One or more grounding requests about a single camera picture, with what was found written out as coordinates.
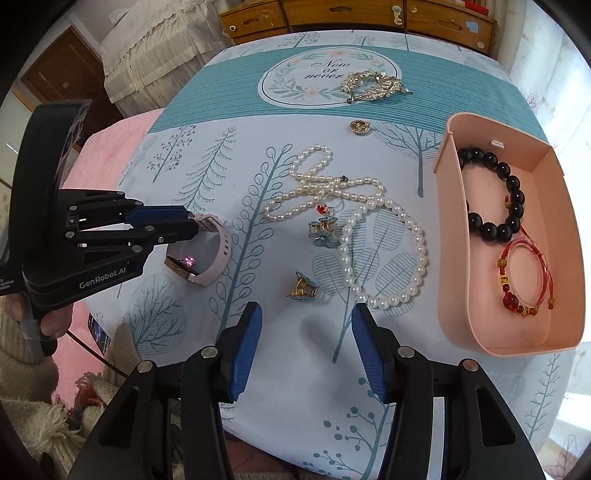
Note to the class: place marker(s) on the brown wooden door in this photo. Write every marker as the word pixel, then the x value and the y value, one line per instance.
pixel 60 69

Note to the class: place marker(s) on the rhinestone leaf hair comb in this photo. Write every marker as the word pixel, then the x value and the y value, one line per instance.
pixel 369 83

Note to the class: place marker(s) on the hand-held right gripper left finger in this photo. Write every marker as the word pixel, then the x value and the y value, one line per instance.
pixel 244 350

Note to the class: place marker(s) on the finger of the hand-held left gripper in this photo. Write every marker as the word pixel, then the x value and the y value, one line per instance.
pixel 161 214
pixel 175 230

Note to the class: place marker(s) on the silver blue flower brooch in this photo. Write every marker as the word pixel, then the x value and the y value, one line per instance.
pixel 323 230

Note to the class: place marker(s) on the person's left hand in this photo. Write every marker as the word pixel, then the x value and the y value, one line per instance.
pixel 57 323

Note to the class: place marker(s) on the lace covered bed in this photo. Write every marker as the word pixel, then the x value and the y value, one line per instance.
pixel 157 46

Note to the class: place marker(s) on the pink blanket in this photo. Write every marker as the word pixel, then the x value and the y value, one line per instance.
pixel 101 157

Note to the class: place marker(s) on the blue sticker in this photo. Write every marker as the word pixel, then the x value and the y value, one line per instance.
pixel 471 26

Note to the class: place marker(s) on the wooden dresser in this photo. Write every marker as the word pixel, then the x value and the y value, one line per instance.
pixel 341 14

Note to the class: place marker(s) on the person's left forearm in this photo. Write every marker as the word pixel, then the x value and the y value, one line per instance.
pixel 18 360

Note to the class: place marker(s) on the dark flat device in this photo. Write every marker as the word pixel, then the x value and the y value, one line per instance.
pixel 99 334

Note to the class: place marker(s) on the pink smart watch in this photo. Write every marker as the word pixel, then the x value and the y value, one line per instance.
pixel 222 249

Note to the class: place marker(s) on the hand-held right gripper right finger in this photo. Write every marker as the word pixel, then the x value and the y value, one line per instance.
pixel 369 355

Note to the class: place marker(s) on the pink plastic tray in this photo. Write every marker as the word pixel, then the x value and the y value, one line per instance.
pixel 489 286

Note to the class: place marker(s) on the pastel drawer ornament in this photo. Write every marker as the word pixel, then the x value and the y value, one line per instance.
pixel 396 14

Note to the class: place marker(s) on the round gold brooch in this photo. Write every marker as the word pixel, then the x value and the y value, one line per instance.
pixel 359 127

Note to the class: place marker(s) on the leaf print curtain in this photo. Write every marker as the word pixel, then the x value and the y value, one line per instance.
pixel 554 69

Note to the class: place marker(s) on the cream tasselled knit shawl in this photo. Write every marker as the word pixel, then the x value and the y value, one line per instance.
pixel 46 429

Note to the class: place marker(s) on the blue gold hair claw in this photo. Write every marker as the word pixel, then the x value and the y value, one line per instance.
pixel 302 286

